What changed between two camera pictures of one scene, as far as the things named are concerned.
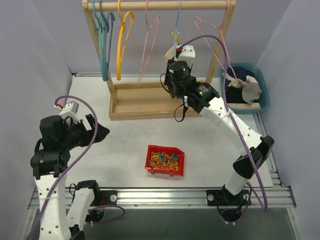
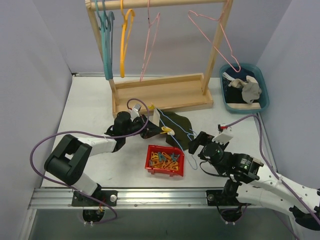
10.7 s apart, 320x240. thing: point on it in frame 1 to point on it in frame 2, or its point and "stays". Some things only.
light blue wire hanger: x=176 y=32 to x=172 y=116
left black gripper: x=87 y=129 to x=145 y=126
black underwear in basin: x=234 y=95 stays
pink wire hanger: x=233 y=80 to x=223 y=33
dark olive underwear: x=169 y=54 to x=183 y=133
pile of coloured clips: x=164 y=160 stays
